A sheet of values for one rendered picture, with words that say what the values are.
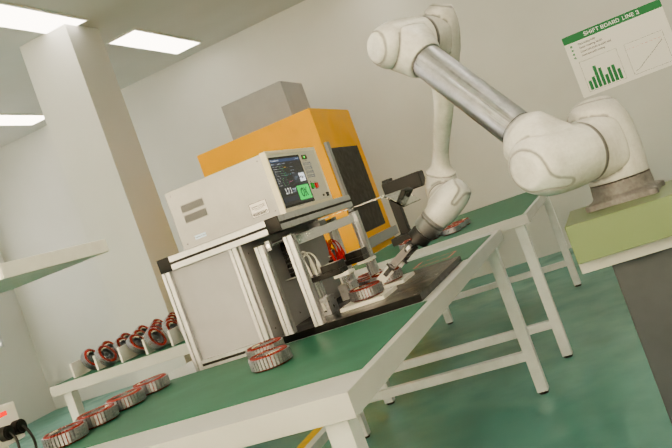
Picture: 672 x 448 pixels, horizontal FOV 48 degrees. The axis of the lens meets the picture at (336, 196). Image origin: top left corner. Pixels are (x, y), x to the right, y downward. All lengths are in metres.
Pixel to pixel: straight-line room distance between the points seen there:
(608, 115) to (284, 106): 4.68
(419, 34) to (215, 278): 0.95
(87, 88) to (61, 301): 4.09
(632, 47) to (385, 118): 2.43
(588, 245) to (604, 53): 5.77
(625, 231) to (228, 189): 1.21
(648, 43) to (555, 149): 5.77
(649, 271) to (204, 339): 1.30
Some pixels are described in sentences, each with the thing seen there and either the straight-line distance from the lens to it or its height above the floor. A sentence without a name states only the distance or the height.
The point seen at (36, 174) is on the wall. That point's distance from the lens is 10.00.
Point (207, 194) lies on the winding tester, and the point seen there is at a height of 1.26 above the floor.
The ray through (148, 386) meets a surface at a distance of 2.36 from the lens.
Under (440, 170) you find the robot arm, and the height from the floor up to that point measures 1.08.
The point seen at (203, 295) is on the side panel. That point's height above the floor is 0.97.
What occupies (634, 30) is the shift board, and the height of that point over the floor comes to 1.72.
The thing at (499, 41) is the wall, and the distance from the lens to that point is 7.66.
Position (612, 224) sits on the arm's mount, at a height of 0.81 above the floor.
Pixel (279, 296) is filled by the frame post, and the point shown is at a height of 0.89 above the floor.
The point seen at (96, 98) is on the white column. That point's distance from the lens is 6.57.
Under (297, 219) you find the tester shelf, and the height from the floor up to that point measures 1.09.
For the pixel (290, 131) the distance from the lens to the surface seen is 6.19.
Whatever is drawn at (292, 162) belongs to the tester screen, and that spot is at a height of 1.27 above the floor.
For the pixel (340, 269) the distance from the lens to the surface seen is 2.38.
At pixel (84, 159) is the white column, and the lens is 6.58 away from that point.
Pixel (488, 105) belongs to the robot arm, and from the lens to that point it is 2.02.
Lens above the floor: 1.05
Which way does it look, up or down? 2 degrees up
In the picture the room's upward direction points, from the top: 20 degrees counter-clockwise
